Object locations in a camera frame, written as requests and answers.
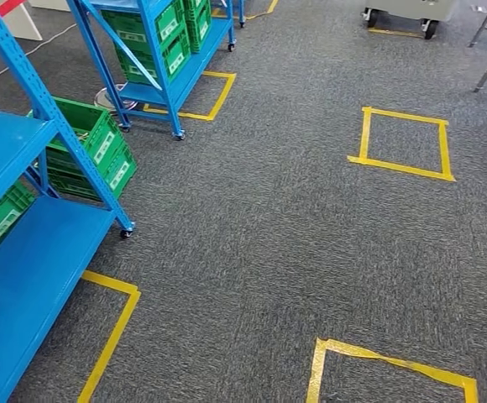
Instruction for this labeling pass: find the blue metal shelf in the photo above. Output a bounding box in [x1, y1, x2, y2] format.
[66, 0, 236, 140]
[220, 0, 248, 29]
[0, 0, 136, 403]

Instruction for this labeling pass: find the green plastic crate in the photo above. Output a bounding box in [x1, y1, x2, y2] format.
[101, 0, 186, 57]
[44, 141, 138, 202]
[0, 181, 36, 270]
[115, 30, 192, 86]
[27, 97, 128, 168]
[182, 0, 213, 54]

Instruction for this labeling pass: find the silver round floor disc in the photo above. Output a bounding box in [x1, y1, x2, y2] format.
[93, 83, 140, 114]

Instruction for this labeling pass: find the grey wheeled cart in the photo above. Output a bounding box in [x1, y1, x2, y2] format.
[362, 0, 458, 40]

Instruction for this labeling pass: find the white board with red stripe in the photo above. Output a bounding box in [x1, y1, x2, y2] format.
[0, 0, 42, 43]

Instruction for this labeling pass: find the white floor cable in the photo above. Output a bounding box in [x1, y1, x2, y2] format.
[0, 22, 79, 92]

